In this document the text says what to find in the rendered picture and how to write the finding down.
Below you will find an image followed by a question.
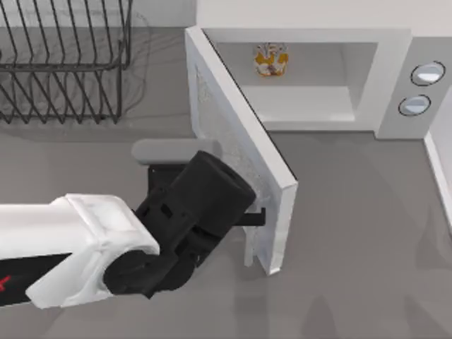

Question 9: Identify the white microwave door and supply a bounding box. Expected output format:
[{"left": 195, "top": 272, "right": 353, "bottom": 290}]
[{"left": 184, "top": 27, "right": 299, "bottom": 277}]

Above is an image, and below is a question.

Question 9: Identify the yellow and white cup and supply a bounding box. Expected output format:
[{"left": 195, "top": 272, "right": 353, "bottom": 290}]
[{"left": 253, "top": 42, "right": 289, "bottom": 78}]

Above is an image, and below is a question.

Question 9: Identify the pale microwave oven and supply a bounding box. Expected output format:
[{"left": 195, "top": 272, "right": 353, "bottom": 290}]
[{"left": 197, "top": 27, "right": 452, "bottom": 141}]

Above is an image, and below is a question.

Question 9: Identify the small microwave knob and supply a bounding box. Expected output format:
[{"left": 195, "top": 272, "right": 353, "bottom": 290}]
[{"left": 398, "top": 94, "right": 432, "bottom": 117}]

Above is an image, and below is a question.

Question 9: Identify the large microwave knob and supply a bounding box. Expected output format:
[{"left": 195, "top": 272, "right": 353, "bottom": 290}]
[{"left": 410, "top": 60, "right": 447, "bottom": 87}]

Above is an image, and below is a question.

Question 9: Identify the dark wire dish rack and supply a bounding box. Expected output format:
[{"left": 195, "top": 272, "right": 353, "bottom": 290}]
[{"left": 0, "top": 0, "right": 134, "bottom": 125}]

